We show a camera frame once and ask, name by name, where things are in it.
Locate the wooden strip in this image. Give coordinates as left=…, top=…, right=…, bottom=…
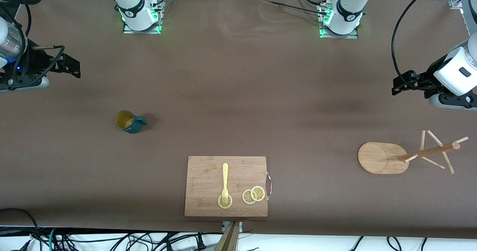
left=214, top=221, right=240, bottom=251

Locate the thick black cable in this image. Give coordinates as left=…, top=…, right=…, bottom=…
left=0, top=208, right=41, bottom=251

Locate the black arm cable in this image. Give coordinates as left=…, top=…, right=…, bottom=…
left=11, top=3, right=67, bottom=86
left=391, top=0, right=442, bottom=90

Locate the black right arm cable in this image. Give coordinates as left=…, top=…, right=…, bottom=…
left=11, top=3, right=67, bottom=86

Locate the teal mug yellow inside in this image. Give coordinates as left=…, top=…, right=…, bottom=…
left=114, top=110, right=148, bottom=134

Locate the bamboo mug rack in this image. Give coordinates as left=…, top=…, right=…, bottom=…
left=358, top=130, right=469, bottom=175

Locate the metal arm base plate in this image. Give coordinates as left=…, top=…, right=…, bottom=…
left=123, top=0, right=163, bottom=34
left=319, top=3, right=359, bottom=39

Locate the yellow plastic fork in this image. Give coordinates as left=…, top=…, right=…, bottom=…
left=221, top=163, right=229, bottom=204

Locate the wooden cutting board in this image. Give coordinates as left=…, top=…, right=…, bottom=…
left=184, top=156, right=272, bottom=217

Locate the teal cable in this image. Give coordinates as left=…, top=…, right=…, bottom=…
left=48, top=228, right=60, bottom=251

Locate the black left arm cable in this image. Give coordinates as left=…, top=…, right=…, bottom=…
left=391, top=0, right=442, bottom=90

